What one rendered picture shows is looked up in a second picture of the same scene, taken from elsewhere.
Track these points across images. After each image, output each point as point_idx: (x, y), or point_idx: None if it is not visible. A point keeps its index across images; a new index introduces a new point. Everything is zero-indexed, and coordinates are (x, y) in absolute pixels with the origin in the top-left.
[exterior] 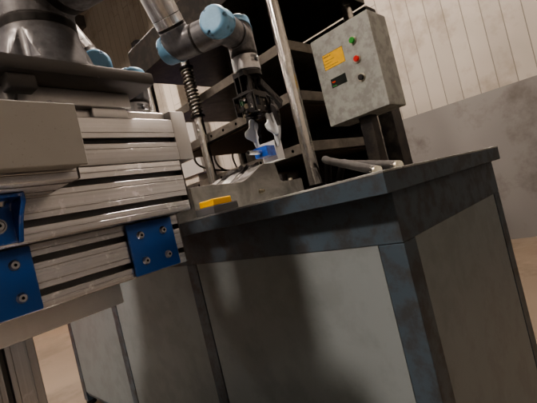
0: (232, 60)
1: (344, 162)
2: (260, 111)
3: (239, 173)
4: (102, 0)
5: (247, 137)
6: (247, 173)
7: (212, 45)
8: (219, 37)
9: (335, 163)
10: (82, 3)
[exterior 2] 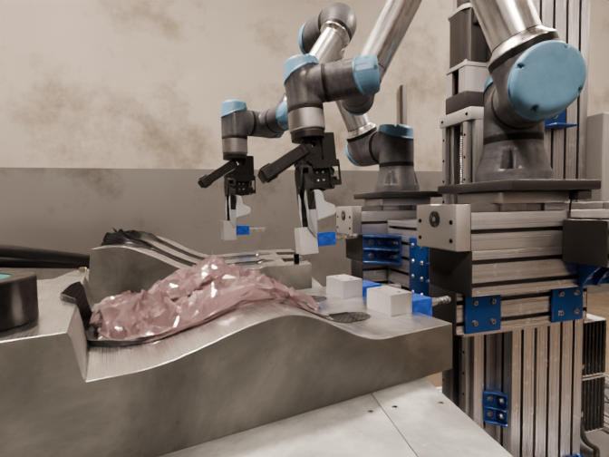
0: (246, 140)
1: (89, 256)
2: (244, 195)
3: (156, 242)
4: (367, 162)
5: (247, 212)
6: (178, 246)
7: (272, 135)
8: (275, 138)
9: (61, 256)
10: (375, 164)
